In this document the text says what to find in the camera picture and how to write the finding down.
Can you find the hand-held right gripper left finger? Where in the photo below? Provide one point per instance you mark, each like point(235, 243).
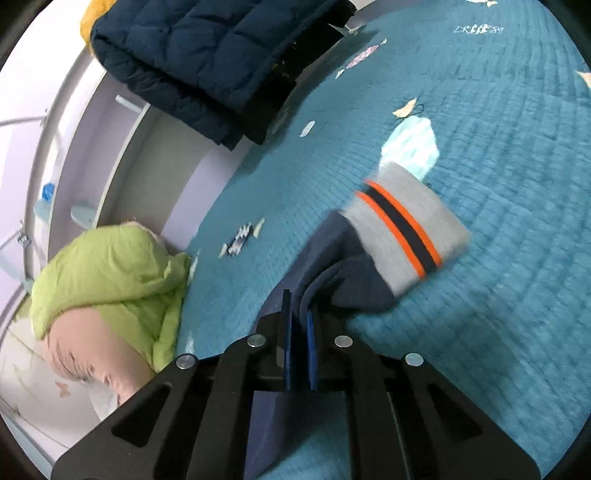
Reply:
point(288, 344)

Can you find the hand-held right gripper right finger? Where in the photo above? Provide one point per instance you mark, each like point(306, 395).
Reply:
point(312, 350)

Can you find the grey navy orange-striped sock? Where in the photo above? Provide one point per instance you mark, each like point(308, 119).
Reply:
point(392, 230)

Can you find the green and pink bedding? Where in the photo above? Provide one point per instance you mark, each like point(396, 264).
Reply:
point(115, 281)

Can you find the pink printed pillow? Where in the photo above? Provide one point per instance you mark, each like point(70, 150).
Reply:
point(87, 350)

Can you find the teal quilted printed blanket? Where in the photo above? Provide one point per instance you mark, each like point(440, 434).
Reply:
point(461, 138)

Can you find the white shelf unit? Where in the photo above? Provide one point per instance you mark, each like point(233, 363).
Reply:
point(83, 152)

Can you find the navy quilted jacket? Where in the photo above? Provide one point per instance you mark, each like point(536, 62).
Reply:
point(203, 60)

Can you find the yellow garment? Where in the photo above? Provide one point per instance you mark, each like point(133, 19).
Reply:
point(92, 18)

